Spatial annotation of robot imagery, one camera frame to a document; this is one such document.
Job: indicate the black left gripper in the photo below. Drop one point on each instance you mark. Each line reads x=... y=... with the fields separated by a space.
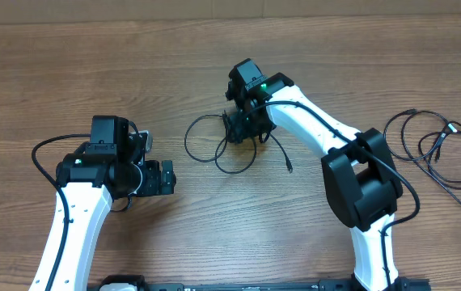
x=153 y=187

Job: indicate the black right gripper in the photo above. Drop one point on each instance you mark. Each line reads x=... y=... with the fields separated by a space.
x=241 y=132

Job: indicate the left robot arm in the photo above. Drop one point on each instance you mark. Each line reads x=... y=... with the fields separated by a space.
x=108 y=166

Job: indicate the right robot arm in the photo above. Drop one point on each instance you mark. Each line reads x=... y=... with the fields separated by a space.
x=359 y=174

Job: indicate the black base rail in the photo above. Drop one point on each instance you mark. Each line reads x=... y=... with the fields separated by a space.
x=134 y=282

